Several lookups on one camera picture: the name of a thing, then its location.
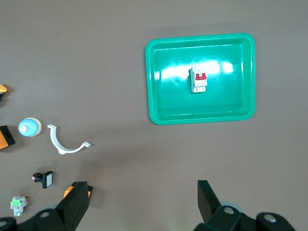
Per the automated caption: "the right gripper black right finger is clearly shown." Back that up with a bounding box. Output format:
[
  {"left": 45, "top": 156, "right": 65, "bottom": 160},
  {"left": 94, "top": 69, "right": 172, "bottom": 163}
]
[{"left": 192, "top": 180, "right": 296, "bottom": 231}]

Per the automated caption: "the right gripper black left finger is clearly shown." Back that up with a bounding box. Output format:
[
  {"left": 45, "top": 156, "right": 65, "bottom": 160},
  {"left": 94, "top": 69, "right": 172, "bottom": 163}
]
[{"left": 0, "top": 180, "right": 94, "bottom": 231}]

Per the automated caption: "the white breaker with red switch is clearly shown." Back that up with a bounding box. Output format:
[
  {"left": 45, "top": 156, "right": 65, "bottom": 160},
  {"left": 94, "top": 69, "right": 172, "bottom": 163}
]
[{"left": 189, "top": 66, "right": 208, "bottom": 94}]

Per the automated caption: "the orange box with black base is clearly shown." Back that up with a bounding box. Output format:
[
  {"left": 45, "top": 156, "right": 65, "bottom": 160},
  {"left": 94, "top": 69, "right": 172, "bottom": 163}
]
[
  {"left": 63, "top": 182, "right": 94, "bottom": 199},
  {"left": 0, "top": 125, "right": 16, "bottom": 150}
]

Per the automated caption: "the black push button red tail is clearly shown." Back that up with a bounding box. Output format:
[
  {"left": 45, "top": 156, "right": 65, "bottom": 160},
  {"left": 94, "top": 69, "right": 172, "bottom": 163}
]
[{"left": 32, "top": 170, "right": 53, "bottom": 190}]

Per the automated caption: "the small white curved clamp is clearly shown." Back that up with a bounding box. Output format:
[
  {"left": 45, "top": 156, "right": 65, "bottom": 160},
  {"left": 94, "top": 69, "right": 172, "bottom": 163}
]
[{"left": 47, "top": 124, "right": 91, "bottom": 155}]

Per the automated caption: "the light blue dome button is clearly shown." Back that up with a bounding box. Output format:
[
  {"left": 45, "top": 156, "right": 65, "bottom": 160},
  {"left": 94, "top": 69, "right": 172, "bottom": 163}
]
[{"left": 18, "top": 117, "right": 42, "bottom": 138}]

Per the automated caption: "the green plastic tray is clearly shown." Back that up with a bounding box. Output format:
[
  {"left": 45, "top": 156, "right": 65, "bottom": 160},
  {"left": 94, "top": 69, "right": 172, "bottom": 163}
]
[{"left": 144, "top": 33, "right": 256, "bottom": 126}]

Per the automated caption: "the yellow-orange push button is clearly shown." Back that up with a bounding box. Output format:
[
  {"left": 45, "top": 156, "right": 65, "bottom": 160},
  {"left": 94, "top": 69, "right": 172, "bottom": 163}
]
[{"left": 0, "top": 84, "right": 8, "bottom": 103}]

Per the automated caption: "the brown table mat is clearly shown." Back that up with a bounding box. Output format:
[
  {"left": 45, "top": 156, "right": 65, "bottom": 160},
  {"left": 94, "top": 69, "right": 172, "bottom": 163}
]
[{"left": 0, "top": 0, "right": 308, "bottom": 231}]

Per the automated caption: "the green and white switch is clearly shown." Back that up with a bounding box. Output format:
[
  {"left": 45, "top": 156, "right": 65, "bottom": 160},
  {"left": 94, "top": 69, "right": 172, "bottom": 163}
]
[{"left": 10, "top": 195, "right": 27, "bottom": 217}]

